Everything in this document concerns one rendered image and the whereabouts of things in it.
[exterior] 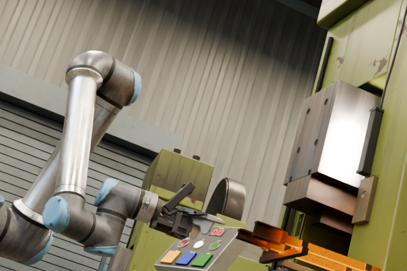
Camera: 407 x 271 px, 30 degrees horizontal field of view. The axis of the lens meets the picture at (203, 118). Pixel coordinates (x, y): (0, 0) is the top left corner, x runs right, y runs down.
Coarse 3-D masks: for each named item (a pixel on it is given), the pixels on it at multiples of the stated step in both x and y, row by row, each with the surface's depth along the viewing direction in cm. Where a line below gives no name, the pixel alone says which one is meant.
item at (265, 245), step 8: (240, 232) 227; (248, 232) 227; (248, 240) 226; (256, 240) 228; (264, 248) 228; (272, 248) 228; (280, 248) 228; (304, 256) 230; (312, 256) 231; (320, 264) 231; (328, 264) 231; (336, 264) 232
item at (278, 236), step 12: (264, 228) 216; (276, 228) 217; (264, 240) 217; (276, 240) 217; (288, 240) 217; (300, 240) 218; (312, 252) 219; (324, 252) 219; (348, 264) 220; (360, 264) 221
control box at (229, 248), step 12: (216, 228) 340; (228, 228) 336; (180, 240) 346; (192, 240) 341; (204, 240) 336; (216, 240) 331; (228, 240) 327; (240, 240) 329; (204, 252) 327; (216, 252) 323; (228, 252) 324; (240, 252) 329; (156, 264) 337; (168, 264) 332; (216, 264) 318; (228, 264) 323
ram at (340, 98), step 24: (312, 96) 321; (336, 96) 299; (360, 96) 303; (312, 120) 311; (336, 120) 296; (360, 120) 300; (312, 144) 302; (336, 144) 293; (360, 144) 297; (288, 168) 315; (312, 168) 293; (336, 168) 290
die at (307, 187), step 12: (300, 180) 299; (312, 180) 291; (324, 180) 293; (288, 192) 305; (300, 192) 294; (312, 192) 290; (324, 192) 292; (336, 192) 294; (348, 192) 296; (288, 204) 304; (300, 204) 299; (312, 204) 295; (324, 204) 291; (336, 204) 292; (348, 204) 294; (312, 216) 310; (348, 216) 296
